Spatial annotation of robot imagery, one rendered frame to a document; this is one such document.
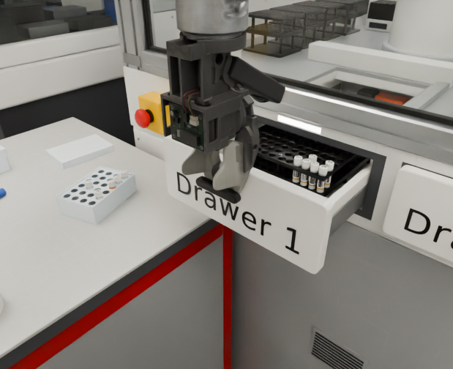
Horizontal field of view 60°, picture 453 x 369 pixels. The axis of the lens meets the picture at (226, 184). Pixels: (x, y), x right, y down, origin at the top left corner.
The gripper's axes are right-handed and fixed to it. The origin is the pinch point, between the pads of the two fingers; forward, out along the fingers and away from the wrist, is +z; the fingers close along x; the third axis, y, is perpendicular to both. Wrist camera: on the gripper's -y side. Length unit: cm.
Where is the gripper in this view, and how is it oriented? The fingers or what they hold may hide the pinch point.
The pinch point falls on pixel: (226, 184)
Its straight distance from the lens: 53.7
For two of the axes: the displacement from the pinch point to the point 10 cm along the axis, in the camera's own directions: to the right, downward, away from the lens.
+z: 0.0, 8.5, 5.3
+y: -6.6, 4.0, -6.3
